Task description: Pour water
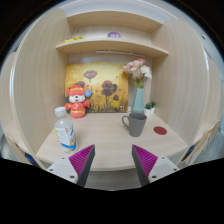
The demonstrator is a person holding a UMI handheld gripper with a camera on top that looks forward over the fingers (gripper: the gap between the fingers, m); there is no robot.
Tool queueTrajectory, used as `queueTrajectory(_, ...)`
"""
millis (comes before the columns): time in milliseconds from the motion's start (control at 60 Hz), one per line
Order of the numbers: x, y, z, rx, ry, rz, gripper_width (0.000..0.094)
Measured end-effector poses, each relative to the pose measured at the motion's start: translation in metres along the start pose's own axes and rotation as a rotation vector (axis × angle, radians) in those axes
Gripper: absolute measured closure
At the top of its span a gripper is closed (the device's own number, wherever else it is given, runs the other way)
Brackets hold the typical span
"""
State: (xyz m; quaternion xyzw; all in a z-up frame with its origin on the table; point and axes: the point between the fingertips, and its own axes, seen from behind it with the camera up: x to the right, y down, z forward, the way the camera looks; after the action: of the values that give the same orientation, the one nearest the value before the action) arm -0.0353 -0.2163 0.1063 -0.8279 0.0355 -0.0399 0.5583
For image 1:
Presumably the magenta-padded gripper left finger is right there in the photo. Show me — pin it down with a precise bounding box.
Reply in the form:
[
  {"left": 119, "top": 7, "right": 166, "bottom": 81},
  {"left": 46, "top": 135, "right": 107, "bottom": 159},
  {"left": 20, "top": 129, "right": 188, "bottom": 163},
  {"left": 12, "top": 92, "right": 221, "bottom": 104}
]
[{"left": 45, "top": 143, "right": 97, "bottom": 188}]

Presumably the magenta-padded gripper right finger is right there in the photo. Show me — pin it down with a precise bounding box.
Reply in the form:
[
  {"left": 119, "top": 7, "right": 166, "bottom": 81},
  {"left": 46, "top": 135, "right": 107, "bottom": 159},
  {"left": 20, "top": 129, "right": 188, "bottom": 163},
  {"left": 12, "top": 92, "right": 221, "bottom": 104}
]
[{"left": 131, "top": 143, "right": 181, "bottom": 187}]

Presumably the clear plastic drink bottle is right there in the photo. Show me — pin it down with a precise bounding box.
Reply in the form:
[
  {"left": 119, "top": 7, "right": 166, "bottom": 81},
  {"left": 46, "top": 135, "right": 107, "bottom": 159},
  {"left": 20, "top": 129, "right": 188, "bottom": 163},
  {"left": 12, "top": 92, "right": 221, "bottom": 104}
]
[{"left": 54, "top": 106, "right": 78, "bottom": 154}]

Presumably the flat round red coaster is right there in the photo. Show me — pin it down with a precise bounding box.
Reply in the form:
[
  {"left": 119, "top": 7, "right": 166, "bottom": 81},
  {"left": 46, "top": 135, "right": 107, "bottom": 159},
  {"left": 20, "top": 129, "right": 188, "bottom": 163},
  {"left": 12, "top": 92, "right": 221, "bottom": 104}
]
[{"left": 153, "top": 125, "right": 168, "bottom": 136}]

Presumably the wooden chair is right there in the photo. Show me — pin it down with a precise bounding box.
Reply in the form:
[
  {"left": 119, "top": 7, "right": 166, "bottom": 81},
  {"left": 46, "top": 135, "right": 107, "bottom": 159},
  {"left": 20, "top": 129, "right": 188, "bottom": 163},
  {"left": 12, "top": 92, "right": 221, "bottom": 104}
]
[
  {"left": 3, "top": 133, "right": 40, "bottom": 167},
  {"left": 179, "top": 120, "right": 222, "bottom": 165}
]

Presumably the grey ceramic mug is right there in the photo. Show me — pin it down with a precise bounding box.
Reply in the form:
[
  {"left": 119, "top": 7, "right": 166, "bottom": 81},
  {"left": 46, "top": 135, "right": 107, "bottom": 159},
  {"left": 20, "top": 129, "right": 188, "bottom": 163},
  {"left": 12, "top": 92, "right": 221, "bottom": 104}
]
[{"left": 121, "top": 112, "right": 148, "bottom": 138}]

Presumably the small potted green plant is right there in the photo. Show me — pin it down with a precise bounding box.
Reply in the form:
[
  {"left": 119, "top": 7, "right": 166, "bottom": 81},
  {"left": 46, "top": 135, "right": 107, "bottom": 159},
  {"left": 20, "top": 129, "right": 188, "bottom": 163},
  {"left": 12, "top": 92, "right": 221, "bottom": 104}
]
[
  {"left": 143, "top": 102, "right": 153, "bottom": 117},
  {"left": 150, "top": 100, "right": 157, "bottom": 115}
]

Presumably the red plush toy figure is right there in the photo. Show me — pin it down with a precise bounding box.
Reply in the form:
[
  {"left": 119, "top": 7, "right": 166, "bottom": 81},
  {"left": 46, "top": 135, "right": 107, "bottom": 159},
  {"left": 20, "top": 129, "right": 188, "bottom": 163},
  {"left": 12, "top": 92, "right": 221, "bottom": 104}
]
[{"left": 64, "top": 84, "right": 93, "bottom": 119}]

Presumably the pale teal faceted vase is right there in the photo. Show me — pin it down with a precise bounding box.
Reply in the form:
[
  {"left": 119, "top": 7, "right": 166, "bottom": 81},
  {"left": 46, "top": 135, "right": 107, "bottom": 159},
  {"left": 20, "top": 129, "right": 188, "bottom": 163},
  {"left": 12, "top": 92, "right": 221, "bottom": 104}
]
[{"left": 132, "top": 87, "right": 146, "bottom": 114}]

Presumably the pink and white flower bouquet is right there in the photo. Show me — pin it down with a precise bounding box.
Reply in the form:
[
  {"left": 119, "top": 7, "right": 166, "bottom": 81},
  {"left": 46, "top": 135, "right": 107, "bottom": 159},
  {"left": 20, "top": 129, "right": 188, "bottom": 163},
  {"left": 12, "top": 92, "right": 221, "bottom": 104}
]
[{"left": 122, "top": 58, "right": 153, "bottom": 90}]

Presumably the yellow poppy flower painting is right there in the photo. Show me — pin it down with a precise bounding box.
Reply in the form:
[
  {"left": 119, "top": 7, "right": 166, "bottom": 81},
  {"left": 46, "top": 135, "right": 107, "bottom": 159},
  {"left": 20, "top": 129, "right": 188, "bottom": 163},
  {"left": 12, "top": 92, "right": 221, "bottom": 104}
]
[{"left": 64, "top": 62, "right": 130, "bottom": 114}]

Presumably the light wooden shelf unit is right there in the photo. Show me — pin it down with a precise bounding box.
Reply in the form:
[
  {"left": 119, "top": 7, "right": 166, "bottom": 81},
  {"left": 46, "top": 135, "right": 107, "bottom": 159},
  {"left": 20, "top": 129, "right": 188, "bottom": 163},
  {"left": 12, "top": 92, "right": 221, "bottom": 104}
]
[{"left": 55, "top": 9, "right": 170, "bottom": 59}]

